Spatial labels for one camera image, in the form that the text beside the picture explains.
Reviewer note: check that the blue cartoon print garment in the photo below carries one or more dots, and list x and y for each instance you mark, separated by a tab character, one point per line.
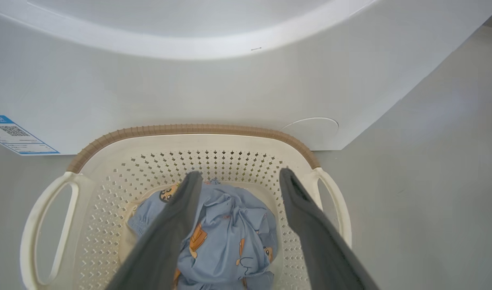
230	225

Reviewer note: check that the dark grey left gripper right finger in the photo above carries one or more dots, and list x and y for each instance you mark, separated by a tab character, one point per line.
322	249

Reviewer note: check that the white front-load washing machine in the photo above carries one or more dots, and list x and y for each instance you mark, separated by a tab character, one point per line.
189	88

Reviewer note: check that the round white filter cover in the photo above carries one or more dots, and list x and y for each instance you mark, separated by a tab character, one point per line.
314	131

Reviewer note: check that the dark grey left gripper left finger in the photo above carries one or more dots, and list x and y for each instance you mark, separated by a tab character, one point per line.
161	241

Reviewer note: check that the blue white energy label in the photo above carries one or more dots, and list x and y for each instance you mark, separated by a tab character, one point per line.
16	137

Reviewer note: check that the cream perforated laundry basket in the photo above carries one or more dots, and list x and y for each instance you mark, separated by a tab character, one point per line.
109	153

